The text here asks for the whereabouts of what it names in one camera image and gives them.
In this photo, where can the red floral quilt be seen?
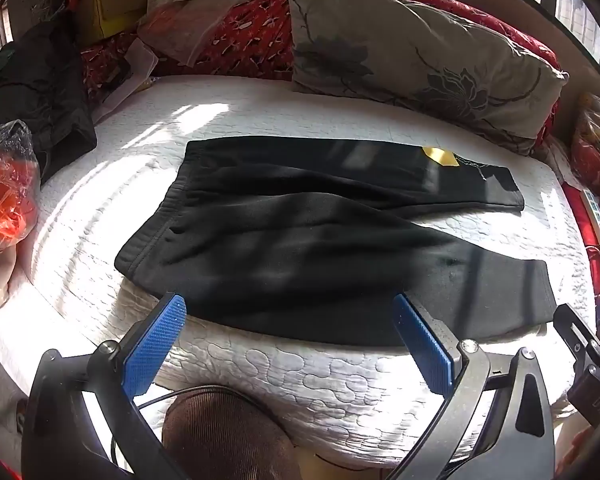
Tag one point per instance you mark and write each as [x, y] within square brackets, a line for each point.
[250, 35]

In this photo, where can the wooden headboard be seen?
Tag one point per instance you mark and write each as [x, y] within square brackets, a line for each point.
[530, 15]

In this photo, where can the yellow cardboard box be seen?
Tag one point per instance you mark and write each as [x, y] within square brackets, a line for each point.
[112, 7]

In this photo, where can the stuffed doll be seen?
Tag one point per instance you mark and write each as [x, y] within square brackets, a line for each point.
[597, 160]

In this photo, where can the plastic bag with orange contents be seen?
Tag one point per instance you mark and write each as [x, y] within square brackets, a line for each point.
[7, 195]

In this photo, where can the black pants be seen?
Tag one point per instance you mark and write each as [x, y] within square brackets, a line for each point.
[305, 240]

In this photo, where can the grey floral pillow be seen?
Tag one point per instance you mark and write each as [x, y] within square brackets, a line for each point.
[405, 55]

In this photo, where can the white quilted mattress cover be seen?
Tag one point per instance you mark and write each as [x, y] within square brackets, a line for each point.
[260, 105]

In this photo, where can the white power strip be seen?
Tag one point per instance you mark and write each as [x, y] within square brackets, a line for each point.
[592, 205]

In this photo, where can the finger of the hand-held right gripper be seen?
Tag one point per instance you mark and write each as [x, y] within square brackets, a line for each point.
[575, 332]

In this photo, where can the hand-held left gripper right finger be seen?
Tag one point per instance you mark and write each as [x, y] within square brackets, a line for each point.
[422, 345]

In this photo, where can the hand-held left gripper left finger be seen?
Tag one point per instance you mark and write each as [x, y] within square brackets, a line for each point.
[155, 342]

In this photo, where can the clear plastic bag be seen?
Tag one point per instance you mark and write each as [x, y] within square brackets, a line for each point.
[195, 25]

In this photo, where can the black jacket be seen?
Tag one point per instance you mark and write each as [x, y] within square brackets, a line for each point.
[35, 85]

